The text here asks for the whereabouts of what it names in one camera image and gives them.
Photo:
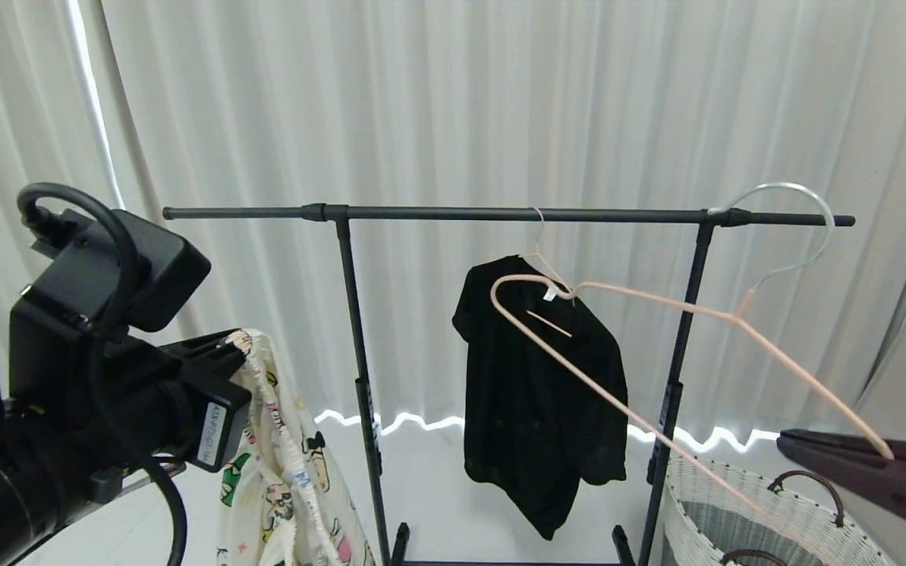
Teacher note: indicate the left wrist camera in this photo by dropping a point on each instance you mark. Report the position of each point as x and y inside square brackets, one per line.
[154, 267]

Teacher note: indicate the white curtain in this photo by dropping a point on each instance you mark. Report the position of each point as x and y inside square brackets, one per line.
[421, 102]

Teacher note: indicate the cream printed garment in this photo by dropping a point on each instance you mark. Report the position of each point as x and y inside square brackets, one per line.
[288, 472]

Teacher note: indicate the pink clothes hanger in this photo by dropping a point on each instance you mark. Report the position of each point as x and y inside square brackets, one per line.
[657, 300]
[539, 244]

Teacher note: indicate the white laundry basket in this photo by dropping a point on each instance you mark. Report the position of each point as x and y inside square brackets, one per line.
[705, 519]

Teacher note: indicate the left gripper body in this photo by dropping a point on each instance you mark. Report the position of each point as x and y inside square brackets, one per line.
[154, 424]

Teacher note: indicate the black garment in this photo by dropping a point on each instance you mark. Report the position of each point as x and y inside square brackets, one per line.
[532, 409]

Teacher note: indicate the black clothes rack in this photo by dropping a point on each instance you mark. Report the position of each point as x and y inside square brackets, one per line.
[500, 214]

